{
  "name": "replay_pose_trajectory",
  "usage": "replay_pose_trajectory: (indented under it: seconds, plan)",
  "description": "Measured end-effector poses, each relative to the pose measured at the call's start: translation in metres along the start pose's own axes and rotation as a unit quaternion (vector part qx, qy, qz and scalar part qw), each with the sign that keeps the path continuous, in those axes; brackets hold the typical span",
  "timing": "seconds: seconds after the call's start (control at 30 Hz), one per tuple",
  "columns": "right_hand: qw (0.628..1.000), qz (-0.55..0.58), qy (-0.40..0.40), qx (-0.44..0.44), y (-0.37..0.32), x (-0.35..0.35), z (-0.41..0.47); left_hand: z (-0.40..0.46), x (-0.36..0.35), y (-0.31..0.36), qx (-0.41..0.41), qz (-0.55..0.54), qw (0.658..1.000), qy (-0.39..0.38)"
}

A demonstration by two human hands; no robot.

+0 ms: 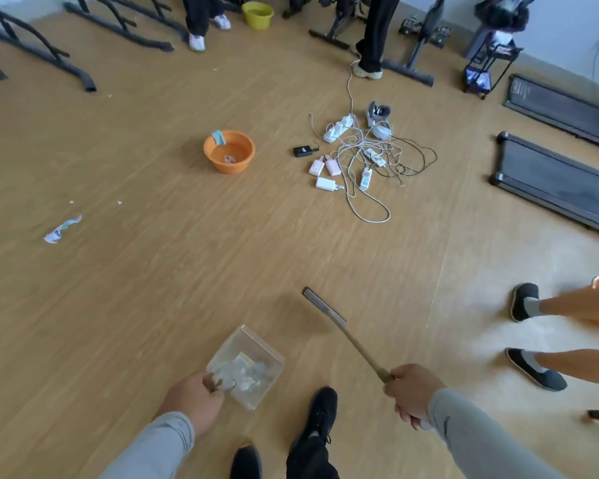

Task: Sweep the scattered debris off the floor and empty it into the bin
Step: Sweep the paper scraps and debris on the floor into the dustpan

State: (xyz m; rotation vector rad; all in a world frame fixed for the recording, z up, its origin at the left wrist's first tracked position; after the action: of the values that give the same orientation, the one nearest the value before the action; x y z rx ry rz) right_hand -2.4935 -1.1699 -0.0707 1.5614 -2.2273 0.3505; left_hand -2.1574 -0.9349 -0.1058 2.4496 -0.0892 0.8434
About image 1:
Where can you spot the person's right hand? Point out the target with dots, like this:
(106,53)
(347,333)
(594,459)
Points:
(412,394)

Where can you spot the person's left hand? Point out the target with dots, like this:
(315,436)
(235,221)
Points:
(194,401)

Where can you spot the clear plastic dustpan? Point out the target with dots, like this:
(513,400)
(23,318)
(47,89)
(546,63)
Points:
(259,394)

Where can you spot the white-blue paper scrap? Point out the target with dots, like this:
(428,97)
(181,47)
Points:
(55,236)

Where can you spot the person's left forearm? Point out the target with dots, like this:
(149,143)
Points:
(150,451)

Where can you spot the person's right leg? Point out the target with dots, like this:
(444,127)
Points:
(309,461)

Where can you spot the black left shoe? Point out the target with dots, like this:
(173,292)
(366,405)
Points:
(244,463)

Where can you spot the black shoe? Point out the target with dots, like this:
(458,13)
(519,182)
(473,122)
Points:
(319,416)
(244,463)

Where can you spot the black right shoe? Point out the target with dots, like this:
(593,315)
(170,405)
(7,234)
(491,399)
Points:
(319,416)

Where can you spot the narrow white power strip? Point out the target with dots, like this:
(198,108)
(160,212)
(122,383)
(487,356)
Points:
(366,179)

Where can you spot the white charger brick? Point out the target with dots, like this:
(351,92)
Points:
(325,184)

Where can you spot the small white grey power strip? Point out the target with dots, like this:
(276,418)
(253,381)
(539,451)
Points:
(375,158)

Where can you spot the black treadmill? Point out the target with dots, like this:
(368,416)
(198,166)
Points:
(554,182)
(564,112)

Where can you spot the teal folded cloth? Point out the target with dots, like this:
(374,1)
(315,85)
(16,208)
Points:
(218,138)

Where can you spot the black power adapter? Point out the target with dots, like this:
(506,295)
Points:
(304,151)

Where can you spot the grey white neck massager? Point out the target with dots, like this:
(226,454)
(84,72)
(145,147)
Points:
(382,129)

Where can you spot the white power strip with plugs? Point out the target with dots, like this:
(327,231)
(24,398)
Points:
(332,134)

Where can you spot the black exercise bike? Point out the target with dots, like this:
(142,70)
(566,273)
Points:
(419,44)
(337,27)

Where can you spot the yellow plastic basin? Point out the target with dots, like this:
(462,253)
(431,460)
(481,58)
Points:
(258,19)

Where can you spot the black bag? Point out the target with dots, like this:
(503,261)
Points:
(501,14)

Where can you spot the black exercise machine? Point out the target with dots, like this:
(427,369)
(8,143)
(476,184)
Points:
(297,4)

